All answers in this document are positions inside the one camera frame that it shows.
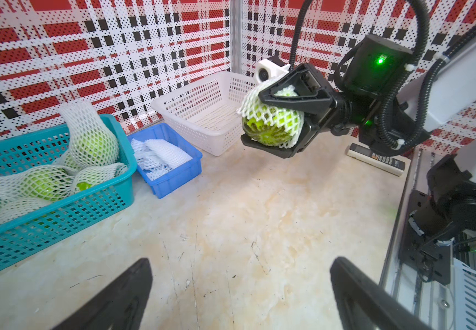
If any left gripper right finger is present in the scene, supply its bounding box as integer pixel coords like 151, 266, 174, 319
330, 257, 429, 330

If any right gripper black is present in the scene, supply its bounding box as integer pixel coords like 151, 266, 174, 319
240, 63, 370, 159

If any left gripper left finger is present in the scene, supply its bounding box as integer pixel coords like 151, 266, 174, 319
55, 258, 153, 329

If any green custard apple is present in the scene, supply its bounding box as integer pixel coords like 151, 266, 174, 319
74, 131, 118, 166
241, 88, 305, 147

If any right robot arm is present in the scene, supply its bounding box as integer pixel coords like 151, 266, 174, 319
237, 1, 476, 285

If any sleeved custard apple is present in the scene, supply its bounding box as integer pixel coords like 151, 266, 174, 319
70, 162, 128, 194
0, 165, 78, 225

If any stack of white foam nets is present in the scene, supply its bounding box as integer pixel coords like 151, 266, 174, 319
131, 139, 193, 181

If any white remote control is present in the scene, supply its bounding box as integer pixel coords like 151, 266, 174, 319
346, 143, 406, 177

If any white plastic basket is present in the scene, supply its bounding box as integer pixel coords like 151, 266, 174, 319
151, 71, 256, 156

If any teal plastic basket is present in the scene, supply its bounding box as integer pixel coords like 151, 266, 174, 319
0, 115, 136, 271

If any blue plastic tray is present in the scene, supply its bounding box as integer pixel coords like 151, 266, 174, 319
129, 123, 202, 199

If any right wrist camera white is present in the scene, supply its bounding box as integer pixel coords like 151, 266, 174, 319
253, 56, 290, 84

